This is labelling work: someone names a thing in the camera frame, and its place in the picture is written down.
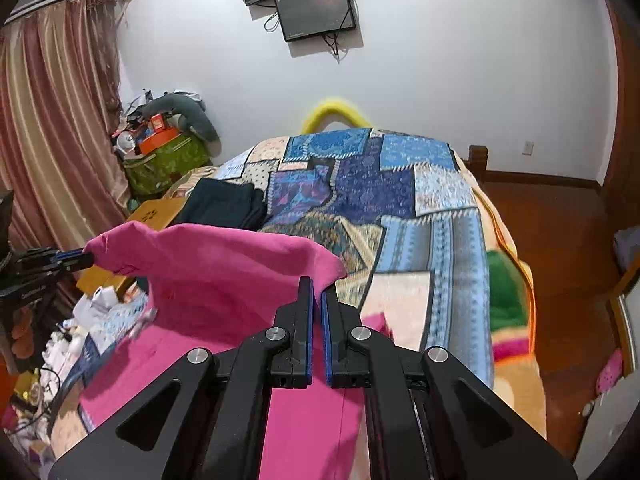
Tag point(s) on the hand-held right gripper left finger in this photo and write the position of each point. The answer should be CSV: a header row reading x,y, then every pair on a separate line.
x,y
308,340

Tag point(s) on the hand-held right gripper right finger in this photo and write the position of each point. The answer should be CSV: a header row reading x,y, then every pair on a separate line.
x,y
328,345

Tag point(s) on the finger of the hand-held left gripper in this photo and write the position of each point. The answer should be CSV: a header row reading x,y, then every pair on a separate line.
x,y
70,254
82,262

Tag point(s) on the pink pants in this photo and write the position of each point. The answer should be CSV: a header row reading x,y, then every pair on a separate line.
x,y
225,270

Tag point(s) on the dark navy folded pants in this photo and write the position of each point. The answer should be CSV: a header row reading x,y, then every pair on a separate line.
x,y
215,202

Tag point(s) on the white crumpled cloth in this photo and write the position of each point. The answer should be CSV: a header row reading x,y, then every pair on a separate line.
x,y
97,302

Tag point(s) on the orange slippers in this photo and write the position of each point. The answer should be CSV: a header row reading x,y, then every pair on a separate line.
x,y
25,332

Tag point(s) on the wooden lap desk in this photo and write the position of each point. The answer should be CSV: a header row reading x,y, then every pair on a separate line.
x,y
150,215

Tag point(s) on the bedside clutter pile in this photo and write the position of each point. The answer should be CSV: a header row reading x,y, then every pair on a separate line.
x,y
45,385

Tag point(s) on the green patterned storage bag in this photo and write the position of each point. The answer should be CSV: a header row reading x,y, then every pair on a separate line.
x,y
165,165

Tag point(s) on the pink and gold curtain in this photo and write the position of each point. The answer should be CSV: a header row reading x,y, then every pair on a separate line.
x,y
55,125

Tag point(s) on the orange flat box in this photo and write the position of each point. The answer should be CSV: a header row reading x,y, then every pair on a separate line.
x,y
157,142

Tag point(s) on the small red box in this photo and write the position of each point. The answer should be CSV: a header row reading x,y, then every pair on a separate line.
x,y
158,123

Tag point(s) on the patchwork patterned blanket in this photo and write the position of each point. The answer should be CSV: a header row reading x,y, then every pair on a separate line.
x,y
400,200

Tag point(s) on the grey plush pillow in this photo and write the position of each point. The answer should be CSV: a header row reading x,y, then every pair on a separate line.
x,y
197,115

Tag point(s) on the orange floral plush blanket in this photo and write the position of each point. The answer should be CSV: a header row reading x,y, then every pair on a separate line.
x,y
507,280

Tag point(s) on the yellow foam hoop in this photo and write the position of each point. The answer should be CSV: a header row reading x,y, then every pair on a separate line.
x,y
312,115

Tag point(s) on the wooden bedpost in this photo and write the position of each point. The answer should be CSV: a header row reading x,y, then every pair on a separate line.
x,y
478,160

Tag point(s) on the pink slipper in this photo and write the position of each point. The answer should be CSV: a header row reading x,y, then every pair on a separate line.
x,y
610,372

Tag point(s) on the grey cloth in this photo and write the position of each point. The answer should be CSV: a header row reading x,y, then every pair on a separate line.
x,y
627,247

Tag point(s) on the brown wooden wardrobe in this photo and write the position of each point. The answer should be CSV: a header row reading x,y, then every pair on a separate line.
x,y
625,125

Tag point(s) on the white curtain rail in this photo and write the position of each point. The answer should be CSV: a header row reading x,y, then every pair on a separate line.
x,y
45,2

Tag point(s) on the white wall socket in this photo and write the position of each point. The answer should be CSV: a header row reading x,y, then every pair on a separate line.
x,y
527,148

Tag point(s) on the small black wall monitor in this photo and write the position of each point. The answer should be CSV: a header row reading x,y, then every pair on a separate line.
x,y
315,12

